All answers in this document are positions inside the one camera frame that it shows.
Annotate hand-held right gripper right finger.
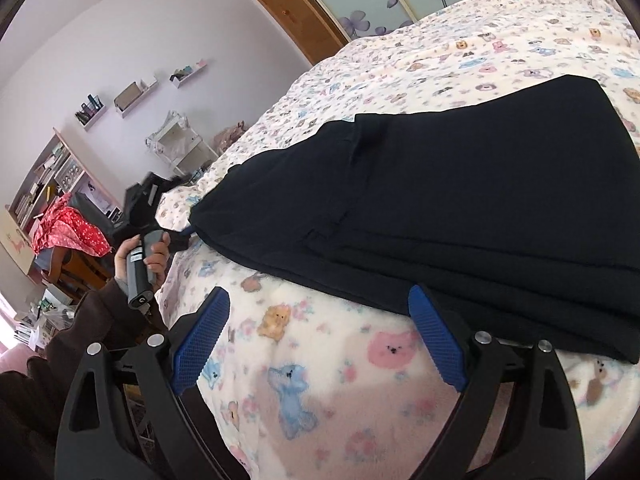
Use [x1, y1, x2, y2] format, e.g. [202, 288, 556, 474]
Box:
[407, 284, 586, 480]

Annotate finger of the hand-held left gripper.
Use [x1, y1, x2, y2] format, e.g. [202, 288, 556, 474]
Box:
[166, 226, 198, 253]

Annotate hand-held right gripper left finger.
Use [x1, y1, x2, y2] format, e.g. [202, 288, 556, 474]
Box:
[54, 287, 251, 480]

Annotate black pants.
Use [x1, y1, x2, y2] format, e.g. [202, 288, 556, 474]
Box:
[189, 75, 640, 365]

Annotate person's left hand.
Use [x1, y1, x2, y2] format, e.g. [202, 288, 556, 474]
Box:
[114, 235, 171, 296]

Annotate wooden chair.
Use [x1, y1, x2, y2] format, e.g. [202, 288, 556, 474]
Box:
[47, 250, 115, 292]

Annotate red dotted cloth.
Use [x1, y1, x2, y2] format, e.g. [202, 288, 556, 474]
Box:
[31, 194, 112, 257]

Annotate white storage rack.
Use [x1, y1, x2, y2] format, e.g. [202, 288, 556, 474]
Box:
[145, 110, 221, 179]

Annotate brown plush toys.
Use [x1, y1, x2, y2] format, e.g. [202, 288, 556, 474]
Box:
[212, 120, 249, 152]

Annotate bear printed blanket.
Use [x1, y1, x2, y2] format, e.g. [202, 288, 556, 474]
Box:
[155, 0, 640, 480]

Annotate cluttered bookshelf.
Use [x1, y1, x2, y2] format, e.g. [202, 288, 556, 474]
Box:
[5, 127, 122, 277]

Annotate wooden door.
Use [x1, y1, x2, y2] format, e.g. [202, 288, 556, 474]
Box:
[250, 0, 351, 67]

